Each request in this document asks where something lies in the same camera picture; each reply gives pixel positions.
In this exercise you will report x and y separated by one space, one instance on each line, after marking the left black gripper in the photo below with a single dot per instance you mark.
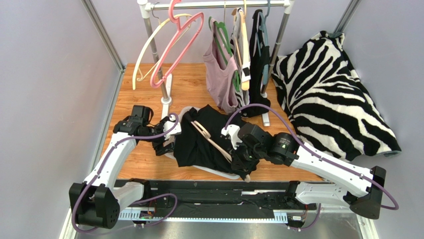
159 148

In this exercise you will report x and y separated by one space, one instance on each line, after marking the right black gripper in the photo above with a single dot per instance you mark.
241 159

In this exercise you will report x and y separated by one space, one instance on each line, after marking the black tank top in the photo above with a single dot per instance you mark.
191 148

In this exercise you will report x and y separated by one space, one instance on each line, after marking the dark top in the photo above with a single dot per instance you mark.
220 68

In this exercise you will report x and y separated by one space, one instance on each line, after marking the cream plastic hanger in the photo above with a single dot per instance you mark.
138 75

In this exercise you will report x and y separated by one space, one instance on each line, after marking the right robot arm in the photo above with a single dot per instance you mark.
358 188

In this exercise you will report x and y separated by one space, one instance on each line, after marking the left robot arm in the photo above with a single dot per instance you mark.
109 165

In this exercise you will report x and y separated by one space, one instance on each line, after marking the zebra striped tank top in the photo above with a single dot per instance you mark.
242 97

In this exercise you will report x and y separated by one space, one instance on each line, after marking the tan hanger under striped top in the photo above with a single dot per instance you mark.
241 45

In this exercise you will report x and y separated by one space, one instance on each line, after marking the teal plastic hanger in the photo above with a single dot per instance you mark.
264 44

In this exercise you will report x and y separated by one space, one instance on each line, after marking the white plastic basket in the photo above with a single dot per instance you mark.
165 111

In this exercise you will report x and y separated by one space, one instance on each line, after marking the zebra print blanket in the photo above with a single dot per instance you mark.
324 99

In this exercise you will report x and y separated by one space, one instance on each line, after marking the white clothes rack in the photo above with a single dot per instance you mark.
165 80

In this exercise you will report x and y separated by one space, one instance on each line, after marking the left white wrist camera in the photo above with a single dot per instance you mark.
172 125

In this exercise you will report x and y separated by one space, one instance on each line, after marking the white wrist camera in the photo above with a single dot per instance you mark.
172 125
235 134

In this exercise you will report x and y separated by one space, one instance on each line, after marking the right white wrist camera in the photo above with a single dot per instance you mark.
235 134

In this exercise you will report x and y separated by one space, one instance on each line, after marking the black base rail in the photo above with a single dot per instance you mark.
215 200

